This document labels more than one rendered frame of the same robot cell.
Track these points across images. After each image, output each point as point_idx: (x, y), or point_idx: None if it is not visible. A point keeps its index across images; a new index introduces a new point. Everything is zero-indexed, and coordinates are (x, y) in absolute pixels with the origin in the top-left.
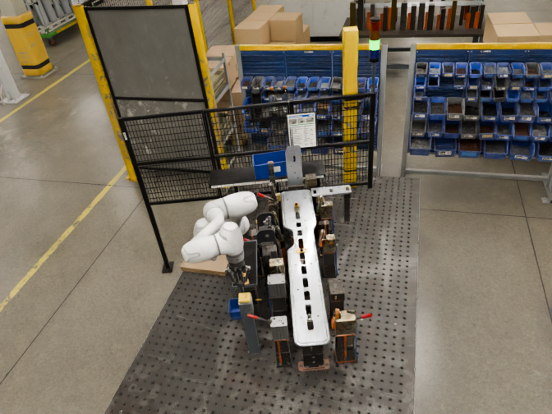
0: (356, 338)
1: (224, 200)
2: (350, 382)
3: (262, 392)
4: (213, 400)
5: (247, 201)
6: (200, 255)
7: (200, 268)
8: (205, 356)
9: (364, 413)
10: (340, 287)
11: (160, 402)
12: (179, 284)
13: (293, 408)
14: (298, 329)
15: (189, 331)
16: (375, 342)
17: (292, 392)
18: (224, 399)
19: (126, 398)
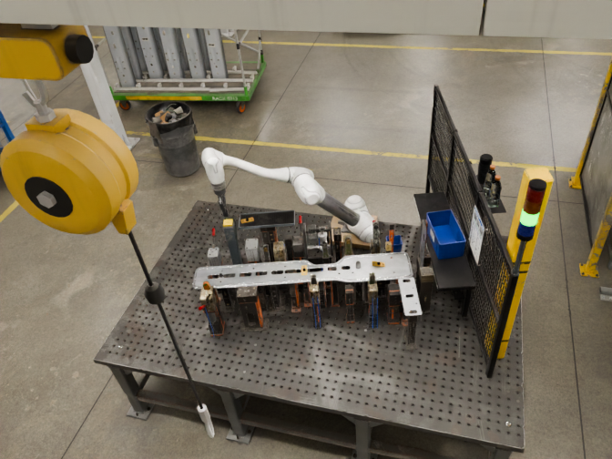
0: (235, 339)
1: (300, 175)
2: (192, 331)
3: None
4: (201, 250)
5: (301, 190)
6: (201, 158)
7: (331, 223)
8: (239, 242)
9: (164, 338)
10: (243, 294)
11: (209, 225)
12: (318, 216)
13: (181, 295)
14: (209, 270)
15: None
16: (226, 352)
17: (195, 294)
18: (200, 257)
19: (216, 209)
